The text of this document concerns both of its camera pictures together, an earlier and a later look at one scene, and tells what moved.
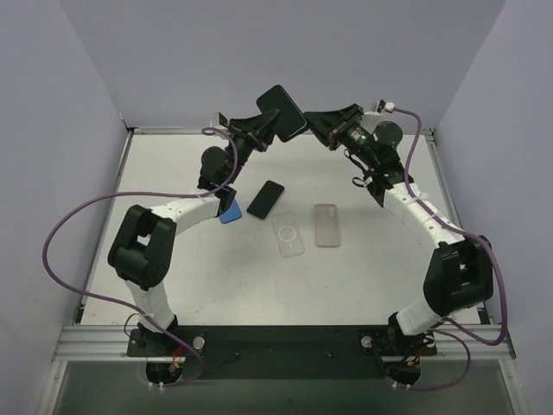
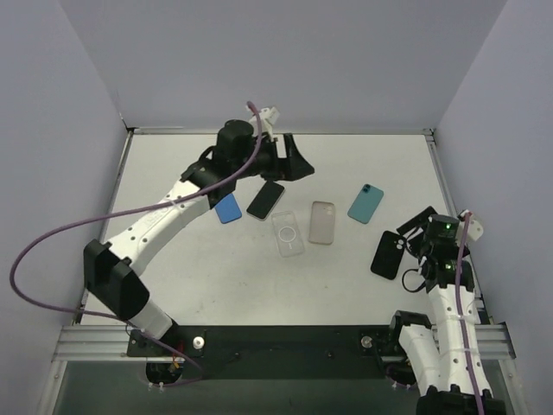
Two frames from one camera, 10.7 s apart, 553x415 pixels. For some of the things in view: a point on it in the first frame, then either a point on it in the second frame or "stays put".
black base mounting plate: x=285 y=353 stays put
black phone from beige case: x=290 y=121 -> x=365 y=204
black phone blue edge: x=232 y=213 stays put
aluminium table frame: x=98 y=341 stays put
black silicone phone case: x=290 y=121 -> x=388 y=256
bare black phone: x=265 y=200 stays put
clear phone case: x=288 y=234 stays put
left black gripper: x=249 y=134 -> x=281 y=156
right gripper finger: x=321 y=123 -> x=419 y=220
